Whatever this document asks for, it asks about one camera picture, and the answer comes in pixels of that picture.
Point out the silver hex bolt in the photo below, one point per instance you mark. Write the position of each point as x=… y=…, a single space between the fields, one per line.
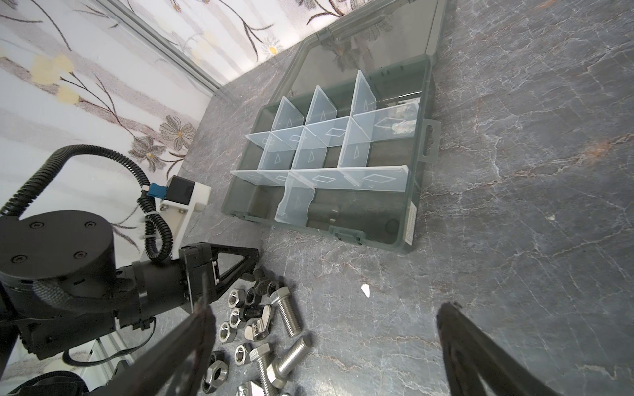
x=261 y=357
x=282 y=301
x=279 y=370

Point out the large silver hex nut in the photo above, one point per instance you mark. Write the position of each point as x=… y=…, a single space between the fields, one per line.
x=216 y=375

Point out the green plastic organizer box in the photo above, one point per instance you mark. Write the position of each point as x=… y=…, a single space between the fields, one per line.
x=341 y=148

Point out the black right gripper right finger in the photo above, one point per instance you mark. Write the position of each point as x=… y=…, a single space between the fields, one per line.
x=473 y=360

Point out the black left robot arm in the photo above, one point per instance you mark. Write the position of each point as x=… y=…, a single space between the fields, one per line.
x=60 y=286

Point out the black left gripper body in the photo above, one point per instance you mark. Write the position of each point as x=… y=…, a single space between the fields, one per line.
x=200 y=271

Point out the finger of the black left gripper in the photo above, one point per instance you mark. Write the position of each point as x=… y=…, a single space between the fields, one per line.
x=221 y=282

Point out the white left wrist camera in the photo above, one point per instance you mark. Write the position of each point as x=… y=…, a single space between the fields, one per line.
x=177 y=202

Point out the black hex nut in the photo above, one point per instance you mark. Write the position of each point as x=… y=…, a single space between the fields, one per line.
x=252 y=298

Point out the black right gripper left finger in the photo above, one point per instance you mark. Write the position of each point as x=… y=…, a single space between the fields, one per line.
x=180 y=359

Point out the black hex bolt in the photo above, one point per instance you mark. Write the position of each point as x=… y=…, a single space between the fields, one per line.
x=266 y=287
x=247 y=313

